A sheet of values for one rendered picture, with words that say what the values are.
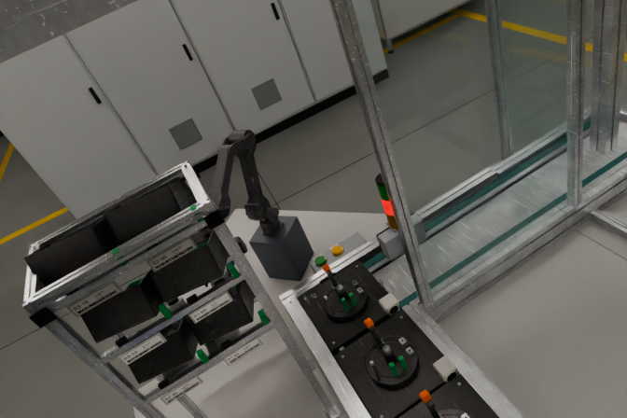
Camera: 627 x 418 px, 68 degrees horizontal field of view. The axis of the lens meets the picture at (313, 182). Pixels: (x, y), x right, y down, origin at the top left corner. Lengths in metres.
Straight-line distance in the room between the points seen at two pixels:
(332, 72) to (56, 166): 2.51
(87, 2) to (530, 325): 1.35
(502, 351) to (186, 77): 3.32
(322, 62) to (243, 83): 0.76
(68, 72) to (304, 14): 1.94
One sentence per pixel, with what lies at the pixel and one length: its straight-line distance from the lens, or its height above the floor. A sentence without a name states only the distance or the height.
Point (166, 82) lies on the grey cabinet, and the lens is 4.11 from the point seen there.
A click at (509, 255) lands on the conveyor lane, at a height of 0.94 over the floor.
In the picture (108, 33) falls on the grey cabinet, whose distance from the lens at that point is 4.00.
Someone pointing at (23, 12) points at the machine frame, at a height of 2.07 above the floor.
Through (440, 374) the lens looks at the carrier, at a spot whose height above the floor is 0.99.
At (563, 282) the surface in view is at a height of 0.86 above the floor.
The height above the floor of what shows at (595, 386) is 0.86.
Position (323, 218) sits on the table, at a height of 0.86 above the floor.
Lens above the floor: 2.10
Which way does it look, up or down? 35 degrees down
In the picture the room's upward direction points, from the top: 23 degrees counter-clockwise
